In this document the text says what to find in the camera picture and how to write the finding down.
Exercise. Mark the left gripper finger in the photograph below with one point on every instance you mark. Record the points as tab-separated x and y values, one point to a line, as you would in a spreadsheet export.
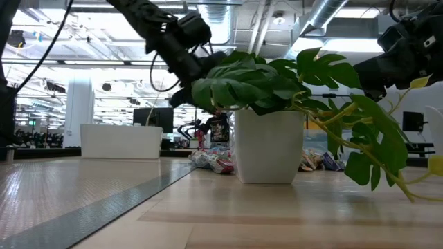
212	59
181	97

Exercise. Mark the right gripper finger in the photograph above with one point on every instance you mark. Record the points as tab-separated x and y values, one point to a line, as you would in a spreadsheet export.
377	94
370	72

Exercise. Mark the orange Chewy granola bar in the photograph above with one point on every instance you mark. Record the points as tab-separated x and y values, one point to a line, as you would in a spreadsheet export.
311	162

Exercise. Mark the background black robot arm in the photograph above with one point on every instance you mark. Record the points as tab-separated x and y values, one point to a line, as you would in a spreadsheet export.
188	126

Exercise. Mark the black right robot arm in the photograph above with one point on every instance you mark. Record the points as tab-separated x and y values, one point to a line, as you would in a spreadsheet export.
432	7

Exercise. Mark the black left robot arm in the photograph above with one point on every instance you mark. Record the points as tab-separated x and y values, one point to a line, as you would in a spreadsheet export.
138	14

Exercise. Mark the blue granola bar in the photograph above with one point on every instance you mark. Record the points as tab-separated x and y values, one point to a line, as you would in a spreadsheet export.
219	152

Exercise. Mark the small black monitor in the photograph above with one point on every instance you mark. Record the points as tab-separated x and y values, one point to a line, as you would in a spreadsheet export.
412	121

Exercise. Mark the person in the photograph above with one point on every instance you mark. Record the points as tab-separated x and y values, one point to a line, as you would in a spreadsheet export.
218	129

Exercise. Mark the white plastic bin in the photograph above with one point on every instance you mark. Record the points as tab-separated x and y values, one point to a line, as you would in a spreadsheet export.
121	141

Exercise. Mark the green plant in white pot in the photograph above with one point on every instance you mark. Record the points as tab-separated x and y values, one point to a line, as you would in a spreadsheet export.
268	145

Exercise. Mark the white pillar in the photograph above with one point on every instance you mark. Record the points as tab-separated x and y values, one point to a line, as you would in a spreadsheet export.
79	110

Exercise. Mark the clear mat with dark border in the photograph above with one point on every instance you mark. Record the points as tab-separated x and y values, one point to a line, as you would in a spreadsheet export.
69	193

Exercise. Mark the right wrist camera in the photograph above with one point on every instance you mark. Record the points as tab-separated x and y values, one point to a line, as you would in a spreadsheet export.
391	38

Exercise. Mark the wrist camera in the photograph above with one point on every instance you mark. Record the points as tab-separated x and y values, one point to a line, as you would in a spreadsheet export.
391	38
194	29

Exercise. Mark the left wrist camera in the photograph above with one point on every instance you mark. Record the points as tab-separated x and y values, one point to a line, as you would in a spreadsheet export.
194	29

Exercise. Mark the silver ventilation duct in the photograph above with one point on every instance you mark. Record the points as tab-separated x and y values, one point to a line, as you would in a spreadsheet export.
323	14

